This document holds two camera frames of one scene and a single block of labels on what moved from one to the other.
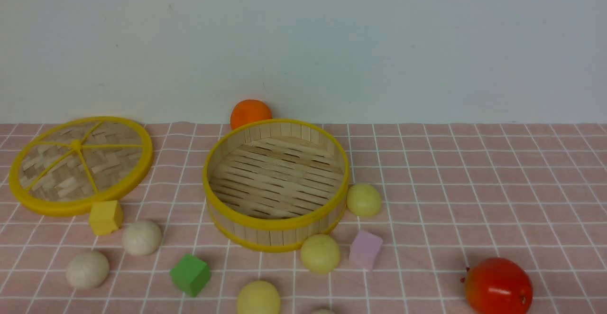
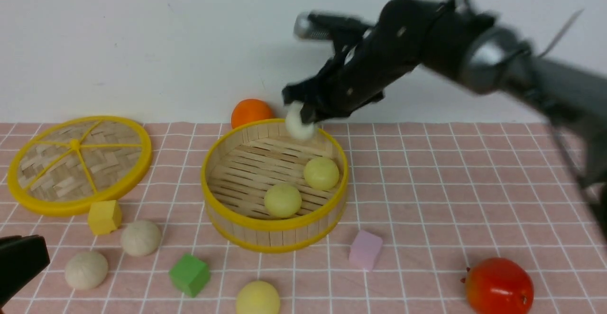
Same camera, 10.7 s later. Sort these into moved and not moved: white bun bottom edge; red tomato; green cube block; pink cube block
Moved: white bun bottom edge
Not moved: green cube block; red tomato; pink cube block
